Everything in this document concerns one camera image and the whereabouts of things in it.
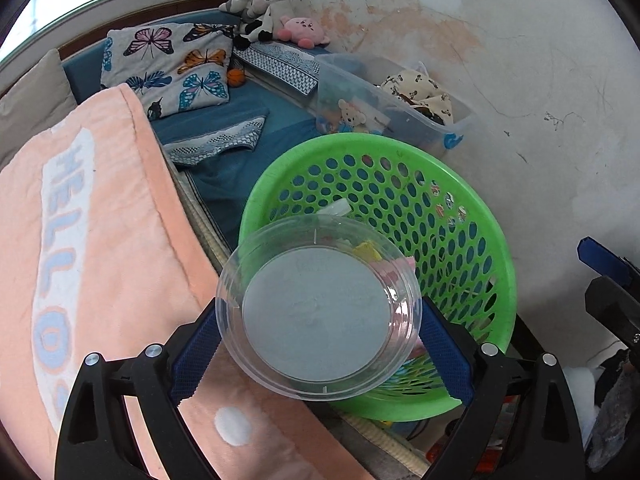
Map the beige cushion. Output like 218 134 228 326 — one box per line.
0 49 77 169

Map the pink snack packet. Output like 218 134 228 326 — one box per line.
369 256 419 292

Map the pink flower blanket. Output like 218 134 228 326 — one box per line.
1 86 367 479

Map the pink plush toy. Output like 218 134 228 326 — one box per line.
274 16 331 49

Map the grey sleeve forearm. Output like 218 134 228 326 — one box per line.
587 350 639 479

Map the small orange ball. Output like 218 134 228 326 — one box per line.
227 68 246 88

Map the grey plush toy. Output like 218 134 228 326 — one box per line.
218 0 253 15

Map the patterned blue cloth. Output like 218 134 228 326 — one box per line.
234 42 320 96

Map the cow plush toy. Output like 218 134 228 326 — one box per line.
233 0 295 51

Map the clear storage bin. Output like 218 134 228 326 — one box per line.
316 53 480 156

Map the spotted beige cloth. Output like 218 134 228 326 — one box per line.
378 68 454 126

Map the right butterfly pillow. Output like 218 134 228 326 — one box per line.
101 23 235 122

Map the blue sofa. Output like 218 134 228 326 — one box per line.
63 11 318 249

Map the clear plastic lid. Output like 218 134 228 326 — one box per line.
215 214 422 401

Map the green plastic trash basket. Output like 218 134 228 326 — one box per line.
238 131 519 424

